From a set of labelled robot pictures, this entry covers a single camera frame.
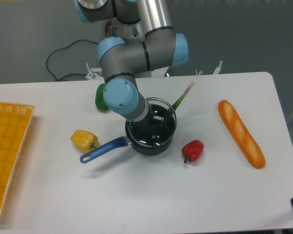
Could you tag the green bell pepper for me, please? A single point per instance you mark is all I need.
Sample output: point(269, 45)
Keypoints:
point(99, 99)

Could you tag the red bell pepper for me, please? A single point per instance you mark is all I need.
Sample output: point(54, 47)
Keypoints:
point(192, 151)

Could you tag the orange baguette bread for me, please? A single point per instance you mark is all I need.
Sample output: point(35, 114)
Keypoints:
point(241, 135)

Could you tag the yellow woven basket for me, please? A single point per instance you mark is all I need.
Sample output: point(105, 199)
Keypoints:
point(15, 119)

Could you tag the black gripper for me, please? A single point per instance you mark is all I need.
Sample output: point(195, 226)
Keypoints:
point(149, 118)

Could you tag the dark blue saucepan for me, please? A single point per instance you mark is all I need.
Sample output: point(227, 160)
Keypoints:
point(119, 142)

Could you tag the glass pot lid blue knob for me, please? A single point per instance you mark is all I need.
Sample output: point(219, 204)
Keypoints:
point(156, 134)

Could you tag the yellow bell pepper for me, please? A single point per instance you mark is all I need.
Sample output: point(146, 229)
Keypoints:
point(84, 140)

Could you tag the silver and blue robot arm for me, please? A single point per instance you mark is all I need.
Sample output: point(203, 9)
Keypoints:
point(120, 61)

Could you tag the green scallion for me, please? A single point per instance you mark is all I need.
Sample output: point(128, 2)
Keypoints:
point(176, 104)

